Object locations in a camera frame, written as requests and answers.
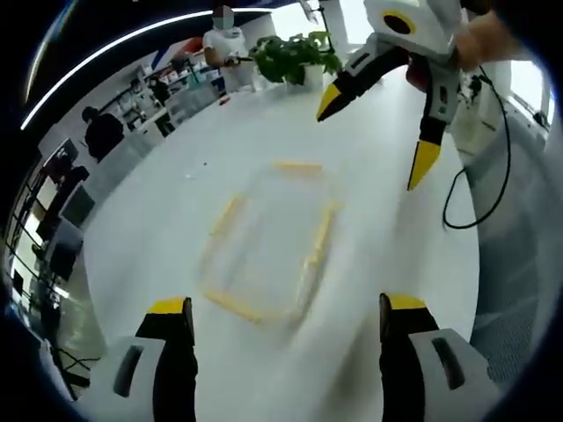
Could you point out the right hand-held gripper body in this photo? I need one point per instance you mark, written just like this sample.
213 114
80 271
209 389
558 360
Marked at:
431 31

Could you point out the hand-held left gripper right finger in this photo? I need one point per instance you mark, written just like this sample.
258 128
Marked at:
404 351

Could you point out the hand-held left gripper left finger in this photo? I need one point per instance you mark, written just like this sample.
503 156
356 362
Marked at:
171 351

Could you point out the clear container with yellow buckles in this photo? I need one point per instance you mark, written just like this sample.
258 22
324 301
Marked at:
272 246

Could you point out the person's right hand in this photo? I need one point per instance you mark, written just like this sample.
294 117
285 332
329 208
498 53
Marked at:
492 39

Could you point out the white plant pot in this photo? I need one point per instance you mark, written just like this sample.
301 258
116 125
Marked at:
314 75

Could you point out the green potted plant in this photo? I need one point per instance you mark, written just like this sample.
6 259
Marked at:
286 55

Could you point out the grey mesh office chair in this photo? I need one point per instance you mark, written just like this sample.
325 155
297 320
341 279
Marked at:
510 264

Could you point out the long ceiling light strip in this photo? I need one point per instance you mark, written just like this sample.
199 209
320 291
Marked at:
110 55

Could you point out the wall screen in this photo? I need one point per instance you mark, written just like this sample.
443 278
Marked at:
60 153

